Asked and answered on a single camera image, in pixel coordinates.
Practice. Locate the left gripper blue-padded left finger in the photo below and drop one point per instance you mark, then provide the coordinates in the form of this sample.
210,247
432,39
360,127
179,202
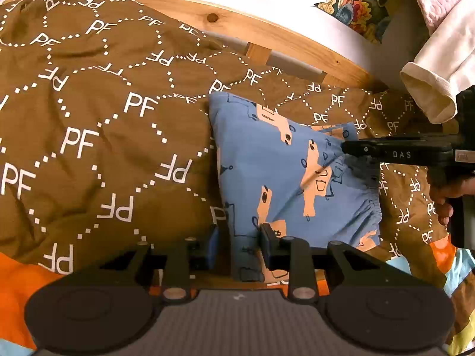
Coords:
188,256

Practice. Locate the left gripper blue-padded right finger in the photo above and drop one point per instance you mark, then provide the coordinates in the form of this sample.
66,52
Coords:
293,255

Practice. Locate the blue pants with orange cars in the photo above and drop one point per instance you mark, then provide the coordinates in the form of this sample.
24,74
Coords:
294,178

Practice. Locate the white pink sleeve forearm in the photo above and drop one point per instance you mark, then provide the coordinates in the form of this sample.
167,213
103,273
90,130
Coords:
444,66

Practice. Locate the person's right hand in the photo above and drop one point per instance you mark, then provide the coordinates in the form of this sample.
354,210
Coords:
441,195

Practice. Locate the orange and blue bedsheet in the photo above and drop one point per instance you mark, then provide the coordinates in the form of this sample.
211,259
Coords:
20,281

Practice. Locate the brown PF patterned duvet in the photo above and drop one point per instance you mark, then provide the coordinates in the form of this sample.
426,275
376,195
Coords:
85,174

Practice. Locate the colourful poster lower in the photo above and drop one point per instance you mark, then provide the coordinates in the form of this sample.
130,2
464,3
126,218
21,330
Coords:
368,18

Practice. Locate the wooden bed frame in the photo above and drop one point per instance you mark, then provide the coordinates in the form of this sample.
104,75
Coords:
153,47

